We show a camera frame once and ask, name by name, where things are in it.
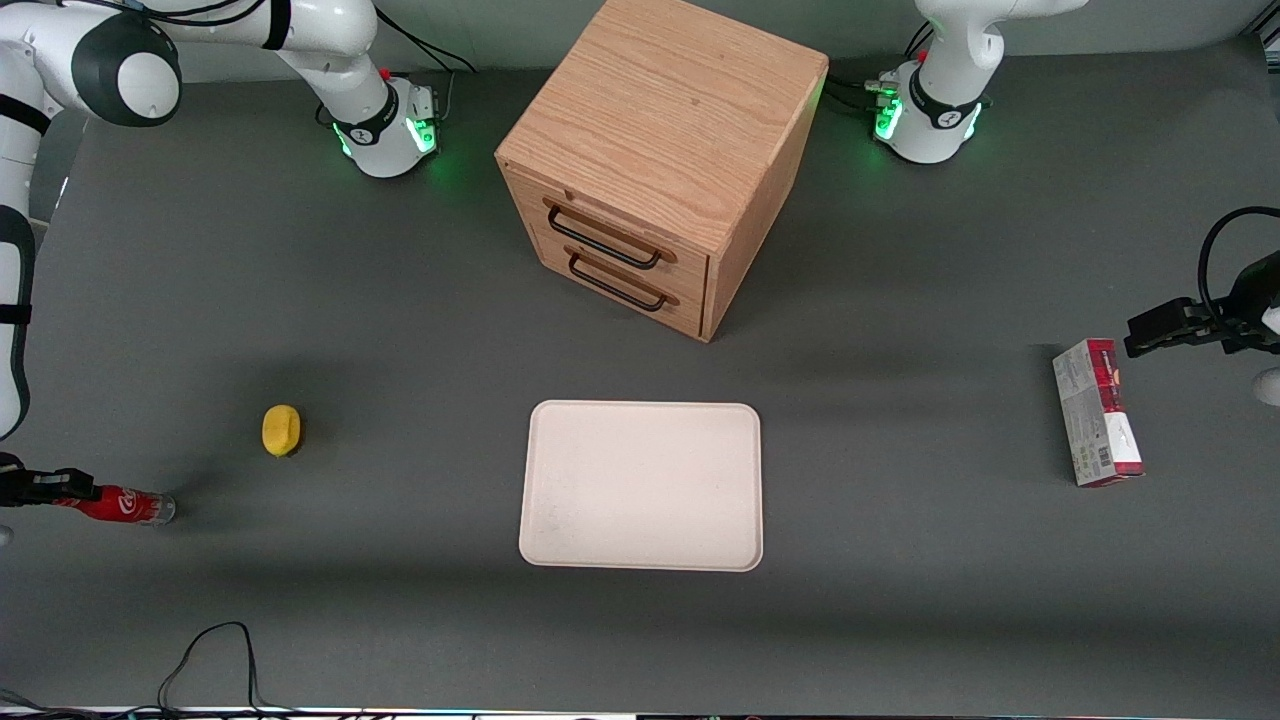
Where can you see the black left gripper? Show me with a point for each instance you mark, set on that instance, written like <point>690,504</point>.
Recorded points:
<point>1249,299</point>

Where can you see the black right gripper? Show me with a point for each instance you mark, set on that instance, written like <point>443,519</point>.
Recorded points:
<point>30,488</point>

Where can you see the red coke bottle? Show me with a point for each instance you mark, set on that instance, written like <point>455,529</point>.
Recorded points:
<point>125,506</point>

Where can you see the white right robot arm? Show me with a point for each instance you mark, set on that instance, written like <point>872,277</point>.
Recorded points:
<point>130,70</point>

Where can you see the beige plastic tray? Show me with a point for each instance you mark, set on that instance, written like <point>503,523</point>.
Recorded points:
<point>642,486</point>

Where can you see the white and red carton box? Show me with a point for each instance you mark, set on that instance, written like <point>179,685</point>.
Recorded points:
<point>1096,412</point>

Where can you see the yellow lemon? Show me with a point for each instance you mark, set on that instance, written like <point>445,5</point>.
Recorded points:
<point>281,430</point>

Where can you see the wooden two-drawer cabinet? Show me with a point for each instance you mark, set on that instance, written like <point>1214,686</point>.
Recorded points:
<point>660,120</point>

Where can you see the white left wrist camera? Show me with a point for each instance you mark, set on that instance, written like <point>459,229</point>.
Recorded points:
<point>1270,386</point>

